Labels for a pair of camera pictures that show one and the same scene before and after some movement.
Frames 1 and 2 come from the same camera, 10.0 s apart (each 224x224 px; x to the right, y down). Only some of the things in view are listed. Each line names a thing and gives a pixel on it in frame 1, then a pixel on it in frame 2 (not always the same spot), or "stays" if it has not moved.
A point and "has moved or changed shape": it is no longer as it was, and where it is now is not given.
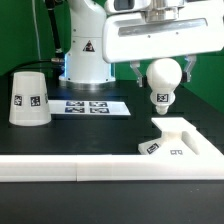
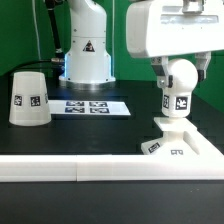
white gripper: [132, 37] → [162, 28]
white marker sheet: [87, 108] stays
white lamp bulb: [163, 77] has moved or changed shape
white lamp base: [179, 137] stays
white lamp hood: [29, 104] stays
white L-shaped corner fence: [208, 164] stays
